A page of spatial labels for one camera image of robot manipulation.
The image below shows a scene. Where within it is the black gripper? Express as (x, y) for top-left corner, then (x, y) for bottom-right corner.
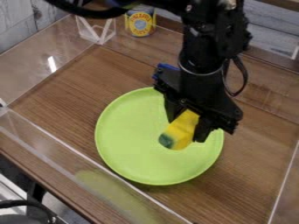
(154, 69), (244, 143)

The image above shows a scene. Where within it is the yellow green banana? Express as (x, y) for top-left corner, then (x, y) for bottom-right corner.
(159, 109), (201, 151)

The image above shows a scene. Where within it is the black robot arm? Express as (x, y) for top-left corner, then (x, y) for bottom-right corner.
(117, 0), (253, 143)

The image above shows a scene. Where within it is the green round plate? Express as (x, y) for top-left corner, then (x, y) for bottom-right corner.
(95, 87), (225, 186)

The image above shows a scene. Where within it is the blue plastic block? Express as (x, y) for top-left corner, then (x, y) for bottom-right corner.
(153, 63), (180, 80)

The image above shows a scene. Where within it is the yellow labelled tin can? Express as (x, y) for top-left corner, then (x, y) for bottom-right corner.
(125, 5), (157, 38)

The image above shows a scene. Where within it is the black cable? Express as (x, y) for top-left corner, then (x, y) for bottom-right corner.
(221, 55), (250, 98)

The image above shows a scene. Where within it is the clear acrylic triangle bracket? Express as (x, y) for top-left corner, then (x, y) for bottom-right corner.
(75, 16), (118, 46)

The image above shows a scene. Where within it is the clear acrylic enclosure wall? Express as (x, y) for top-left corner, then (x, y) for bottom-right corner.
(0, 104), (193, 224)

